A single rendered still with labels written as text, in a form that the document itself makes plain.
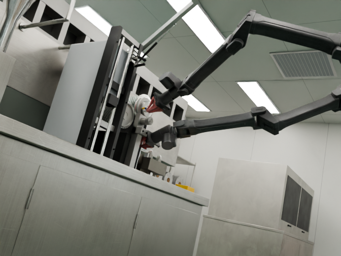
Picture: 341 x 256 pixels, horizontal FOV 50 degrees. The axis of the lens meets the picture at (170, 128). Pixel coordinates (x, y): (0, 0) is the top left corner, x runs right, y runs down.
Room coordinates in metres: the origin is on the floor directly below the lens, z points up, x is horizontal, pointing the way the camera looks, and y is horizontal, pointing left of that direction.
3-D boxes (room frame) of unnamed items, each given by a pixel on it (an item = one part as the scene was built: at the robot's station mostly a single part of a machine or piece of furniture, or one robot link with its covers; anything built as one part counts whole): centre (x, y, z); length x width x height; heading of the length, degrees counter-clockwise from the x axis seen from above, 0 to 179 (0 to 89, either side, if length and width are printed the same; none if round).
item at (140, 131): (1.68, 0.14, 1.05); 0.06 x 0.05 x 0.31; 55
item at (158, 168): (1.98, 0.18, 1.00); 0.40 x 0.16 x 0.06; 55
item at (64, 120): (1.55, 0.47, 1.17); 0.34 x 0.05 x 0.54; 55
